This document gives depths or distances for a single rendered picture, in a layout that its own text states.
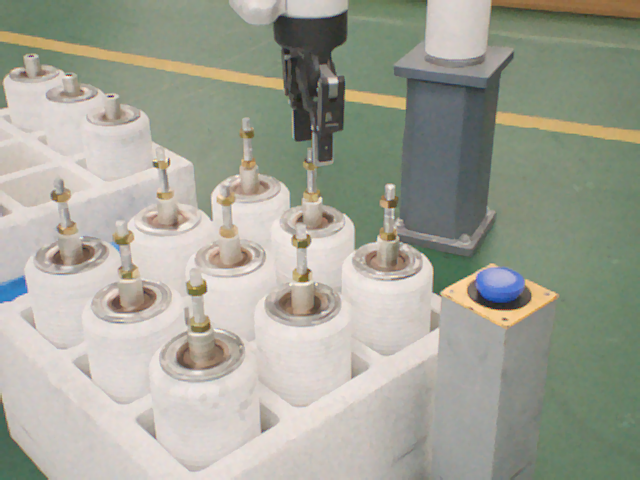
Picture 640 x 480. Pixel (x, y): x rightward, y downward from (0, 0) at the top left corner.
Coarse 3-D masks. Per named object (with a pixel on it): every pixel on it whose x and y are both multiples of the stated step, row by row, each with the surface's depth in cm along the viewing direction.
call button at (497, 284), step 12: (480, 276) 75; (492, 276) 75; (504, 276) 75; (516, 276) 75; (480, 288) 74; (492, 288) 73; (504, 288) 73; (516, 288) 73; (492, 300) 74; (504, 300) 74
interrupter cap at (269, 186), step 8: (232, 176) 109; (240, 176) 110; (264, 176) 110; (232, 184) 108; (240, 184) 108; (264, 184) 108; (272, 184) 108; (280, 184) 108; (232, 192) 106; (240, 192) 107; (256, 192) 106; (264, 192) 106; (272, 192) 106; (240, 200) 104; (248, 200) 104; (256, 200) 104; (264, 200) 104
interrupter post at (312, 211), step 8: (304, 200) 98; (320, 200) 98; (304, 208) 98; (312, 208) 98; (320, 208) 98; (304, 216) 99; (312, 216) 98; (320, 216) 99; (312, 224) 99; (320, 224) 99
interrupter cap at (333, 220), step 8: (296, 208) 102; (328, 208) 102; (288, 216) 101; (296, 216) 101; (328, 216) 101; (336, 216) 100; (344, 216) 100; (280, 224) 99; (288, 224) 99; (296, 224) 99; (328, 224) 99; (336, 224) 99; (344, 224) 99; (288, 232) 97; (312, 232) 97; (320, 232) 97; (328, 232) 97; (336, 232) 97
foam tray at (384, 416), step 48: (0, 336) 95; (432, 336) 92; (0, 384) 102; (48, 384) 89; (384, 384) 86; (432, 384) 92; (48, 432) 94; (96, 432) 83; (144, 432) 80; (288, 432) 80; (336, 432) 83; (384, 432) 89; (432, 432) 96
